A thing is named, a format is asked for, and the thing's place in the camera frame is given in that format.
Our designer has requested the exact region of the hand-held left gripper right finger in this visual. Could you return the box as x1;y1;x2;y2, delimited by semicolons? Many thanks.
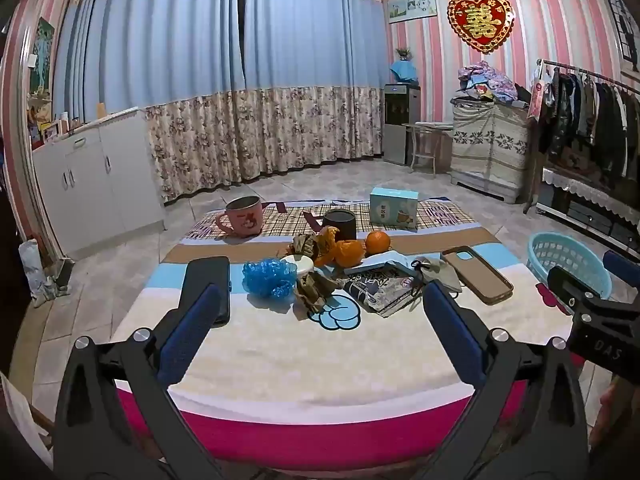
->
415;279;592;480

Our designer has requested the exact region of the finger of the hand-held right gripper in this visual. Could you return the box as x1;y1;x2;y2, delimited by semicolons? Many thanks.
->
602;249;640;285
546;265;609;317

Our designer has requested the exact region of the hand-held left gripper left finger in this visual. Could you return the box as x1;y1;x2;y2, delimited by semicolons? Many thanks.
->
52;282;218;480

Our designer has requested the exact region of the light blue plastic basket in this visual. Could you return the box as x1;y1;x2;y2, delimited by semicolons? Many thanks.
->
527;232;613;301

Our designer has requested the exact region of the blue plastic bag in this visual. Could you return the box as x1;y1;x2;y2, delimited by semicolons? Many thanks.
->
242;257;297;298

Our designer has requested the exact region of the person's right forearm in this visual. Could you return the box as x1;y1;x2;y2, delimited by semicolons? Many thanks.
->
590;375;640;466

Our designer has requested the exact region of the grey cloth pouch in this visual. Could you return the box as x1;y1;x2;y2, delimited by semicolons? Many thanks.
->
415;257;463;293

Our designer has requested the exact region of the brown phone case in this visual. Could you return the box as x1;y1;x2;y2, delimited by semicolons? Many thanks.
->
441;246;515;305

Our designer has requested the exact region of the black phone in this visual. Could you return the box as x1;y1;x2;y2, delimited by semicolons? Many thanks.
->
180;256;232;328

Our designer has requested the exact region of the low bench with lace cloth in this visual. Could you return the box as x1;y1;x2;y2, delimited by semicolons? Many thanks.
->
536;165;640;256

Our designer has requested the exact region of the light blue notebook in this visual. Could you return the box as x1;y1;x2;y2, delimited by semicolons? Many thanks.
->
345;250;426;278

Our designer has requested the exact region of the orange fruit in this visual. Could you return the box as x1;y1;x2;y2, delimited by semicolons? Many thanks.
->
334;240;365;267
365;230;391;255

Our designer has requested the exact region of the pink cartoon mug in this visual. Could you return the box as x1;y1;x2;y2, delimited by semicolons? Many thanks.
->
215;196;263;238

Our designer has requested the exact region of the teal cardboard box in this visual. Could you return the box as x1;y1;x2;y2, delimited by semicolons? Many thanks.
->
369;187;420;231

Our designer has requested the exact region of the crumpled olive cloth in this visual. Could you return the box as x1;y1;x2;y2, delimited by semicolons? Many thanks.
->
295;270;343;321

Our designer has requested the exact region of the crumpled brown paper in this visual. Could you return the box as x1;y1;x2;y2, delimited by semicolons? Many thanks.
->
287;232;321;261

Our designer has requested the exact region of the black cylindrical cup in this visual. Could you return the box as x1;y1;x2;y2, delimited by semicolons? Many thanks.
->
322;209;357;242

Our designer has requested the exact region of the row of hanging clothes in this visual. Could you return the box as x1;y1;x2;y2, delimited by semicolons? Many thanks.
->
542;67;640;181

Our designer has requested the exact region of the cloth-covered washing machine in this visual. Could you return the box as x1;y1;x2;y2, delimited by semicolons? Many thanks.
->
450;100;531;204

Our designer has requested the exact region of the white plastic bag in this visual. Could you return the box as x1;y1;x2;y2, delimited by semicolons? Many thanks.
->
19;239;71;306

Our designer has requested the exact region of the white cabinet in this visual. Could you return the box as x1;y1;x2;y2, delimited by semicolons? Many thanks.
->
30;107;168;261

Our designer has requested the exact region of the pink hanging bag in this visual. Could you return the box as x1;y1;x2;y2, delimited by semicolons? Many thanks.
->
527;67;548;121

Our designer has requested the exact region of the small metal stool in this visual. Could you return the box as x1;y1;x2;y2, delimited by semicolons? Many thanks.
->
402;121;453;173

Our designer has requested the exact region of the metal clothes rack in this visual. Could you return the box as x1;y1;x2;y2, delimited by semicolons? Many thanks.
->
522;58;640;213

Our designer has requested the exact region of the grey water dispenser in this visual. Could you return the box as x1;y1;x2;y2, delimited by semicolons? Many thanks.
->
382;82;422;166

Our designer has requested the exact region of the pile of folded clothes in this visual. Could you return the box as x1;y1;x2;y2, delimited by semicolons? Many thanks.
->
457;60;518;106

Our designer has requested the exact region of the blue cloth cover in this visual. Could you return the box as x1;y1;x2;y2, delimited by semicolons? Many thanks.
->
390;57;420;85

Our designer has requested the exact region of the blue floral curtain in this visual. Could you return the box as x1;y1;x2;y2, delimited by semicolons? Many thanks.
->
235;0;391;183
52;0;246;203

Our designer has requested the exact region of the framed wall picture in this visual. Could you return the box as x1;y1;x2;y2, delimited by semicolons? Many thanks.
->
602;0;640;73

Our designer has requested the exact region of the red heart wall decoration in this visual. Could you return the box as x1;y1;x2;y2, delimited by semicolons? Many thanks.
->
446;0;515;54

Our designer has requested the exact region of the wall poster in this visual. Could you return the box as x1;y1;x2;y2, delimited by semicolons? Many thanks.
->
27;16;56;98

